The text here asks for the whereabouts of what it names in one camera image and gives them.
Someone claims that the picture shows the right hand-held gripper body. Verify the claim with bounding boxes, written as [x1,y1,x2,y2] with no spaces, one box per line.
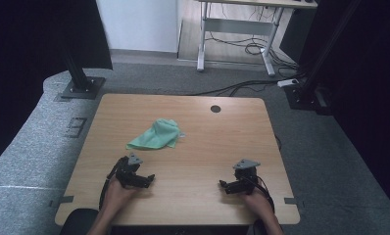
[232,159,262,196]

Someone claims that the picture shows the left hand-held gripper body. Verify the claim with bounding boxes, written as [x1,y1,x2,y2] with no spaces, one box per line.
[115,153,144,189]

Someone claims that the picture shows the green cloth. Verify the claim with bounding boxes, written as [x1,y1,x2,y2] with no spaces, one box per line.
[125,117,187,152]

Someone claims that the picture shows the person's right hand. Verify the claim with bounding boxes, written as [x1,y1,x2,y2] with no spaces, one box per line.
[241,190,275,218]

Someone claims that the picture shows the person's left hand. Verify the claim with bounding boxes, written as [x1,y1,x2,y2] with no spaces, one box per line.
[101,178,142,215]

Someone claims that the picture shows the grey tape strip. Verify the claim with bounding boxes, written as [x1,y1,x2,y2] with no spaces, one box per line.
[283,197,306,209]
[48,195,75,209]

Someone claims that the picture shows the grey floor socket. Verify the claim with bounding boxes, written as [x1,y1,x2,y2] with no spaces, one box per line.
[64,116,88,139]

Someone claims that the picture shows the black metal stand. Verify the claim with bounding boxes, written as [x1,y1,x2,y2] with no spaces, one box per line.
[60,42,107,101]
[283,0,362,113]

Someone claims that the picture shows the white power strip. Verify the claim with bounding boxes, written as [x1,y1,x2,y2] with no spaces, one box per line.
[276,77,301,89]

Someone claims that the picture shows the black curtain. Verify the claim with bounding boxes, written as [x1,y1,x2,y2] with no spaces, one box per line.
[0,0,115,172]
[297,0,390,220]

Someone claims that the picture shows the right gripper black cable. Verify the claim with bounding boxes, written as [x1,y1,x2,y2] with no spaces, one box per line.
[248,175,276,213]

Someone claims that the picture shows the long black floor cable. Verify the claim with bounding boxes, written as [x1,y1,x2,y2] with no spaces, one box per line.
[186,79,282,98]

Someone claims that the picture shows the coiled black cables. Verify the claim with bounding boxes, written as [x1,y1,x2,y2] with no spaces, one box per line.
[205,33,303,72]

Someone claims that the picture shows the white frame desk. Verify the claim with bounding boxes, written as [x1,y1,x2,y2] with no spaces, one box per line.
[195,0,318,78]

